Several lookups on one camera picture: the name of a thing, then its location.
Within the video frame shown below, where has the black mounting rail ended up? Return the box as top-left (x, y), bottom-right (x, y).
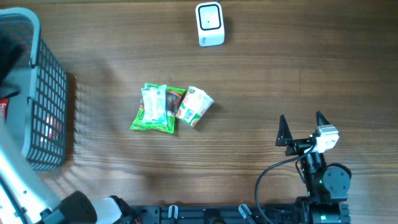
top-left (130, 203), bottom-right (351, 224)

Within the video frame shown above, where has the grey plastic shopping basket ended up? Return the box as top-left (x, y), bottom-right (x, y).
top-left (1, 7), bottom-right (68, 172)

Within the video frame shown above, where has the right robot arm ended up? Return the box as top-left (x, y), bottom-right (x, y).
top-left (275, 111), bottom-right (352, 223)

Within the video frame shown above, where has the green snack bag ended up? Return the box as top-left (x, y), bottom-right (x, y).
top-left (130, 83), bottom-right (185, 134)

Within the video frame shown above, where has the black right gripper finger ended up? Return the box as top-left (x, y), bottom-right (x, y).
top-left (316, 111), bottom-right (330, 126)
top-left (275, 114), bottom-right (293, 147)

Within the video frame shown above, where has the instant noodle cup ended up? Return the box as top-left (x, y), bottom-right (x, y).
top-left (175, 86), bottom-right (215, 127)

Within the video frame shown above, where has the red coffee stick sachet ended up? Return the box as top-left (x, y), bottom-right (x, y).
top-left (0, 99), bottom-right (9, 120)

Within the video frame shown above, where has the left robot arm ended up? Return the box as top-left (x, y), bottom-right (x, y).
top-left (1, 36), bottom-right (142, 223)

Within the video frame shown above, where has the light blue clear packet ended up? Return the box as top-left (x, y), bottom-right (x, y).
top-left (141, 85), bottom-right (167, 125)

